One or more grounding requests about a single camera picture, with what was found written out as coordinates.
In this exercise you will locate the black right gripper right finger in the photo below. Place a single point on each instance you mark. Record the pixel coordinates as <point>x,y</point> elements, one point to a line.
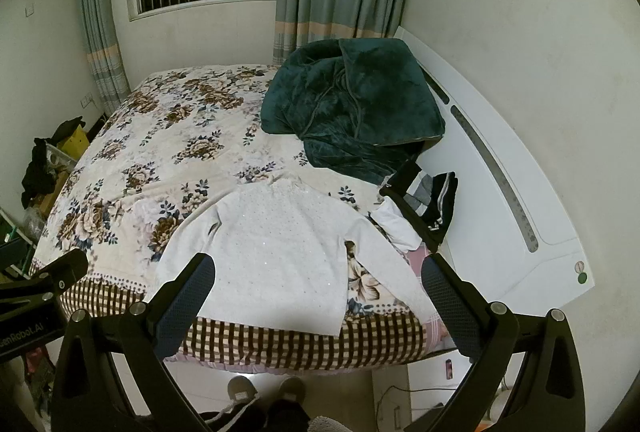
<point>548,394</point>

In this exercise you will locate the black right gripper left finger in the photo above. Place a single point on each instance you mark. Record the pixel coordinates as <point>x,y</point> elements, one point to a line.
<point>111,372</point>

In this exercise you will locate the white knit sweater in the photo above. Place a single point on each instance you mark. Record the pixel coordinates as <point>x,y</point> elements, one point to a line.
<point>280,255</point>

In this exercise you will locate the white bedside cabinet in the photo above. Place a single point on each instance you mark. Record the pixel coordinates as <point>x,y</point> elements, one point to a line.
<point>404,393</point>

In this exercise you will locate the grey left shoe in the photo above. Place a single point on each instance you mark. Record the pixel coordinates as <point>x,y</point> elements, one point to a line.
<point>241,390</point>

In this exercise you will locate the grey shoe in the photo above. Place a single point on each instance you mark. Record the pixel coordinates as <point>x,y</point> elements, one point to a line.
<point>293,390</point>
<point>241,390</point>

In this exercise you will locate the white curved headboard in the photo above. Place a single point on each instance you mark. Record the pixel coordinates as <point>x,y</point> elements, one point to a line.
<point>510,235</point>

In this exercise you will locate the grey right shoe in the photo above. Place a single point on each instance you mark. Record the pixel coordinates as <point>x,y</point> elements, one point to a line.
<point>293,390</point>

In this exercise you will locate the floral bed cover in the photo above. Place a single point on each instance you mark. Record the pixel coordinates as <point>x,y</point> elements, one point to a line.
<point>179,140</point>

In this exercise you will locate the black white striped garment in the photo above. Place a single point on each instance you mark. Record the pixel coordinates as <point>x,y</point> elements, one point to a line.
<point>426,202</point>

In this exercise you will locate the white folded cloth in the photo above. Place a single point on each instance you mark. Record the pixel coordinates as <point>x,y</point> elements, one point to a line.
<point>397,229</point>

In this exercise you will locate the dark green plush blanket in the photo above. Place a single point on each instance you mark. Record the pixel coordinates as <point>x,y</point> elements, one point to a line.
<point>361,106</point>

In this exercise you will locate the grey-green left curtain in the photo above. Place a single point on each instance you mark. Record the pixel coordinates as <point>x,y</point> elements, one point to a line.
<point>102,53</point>

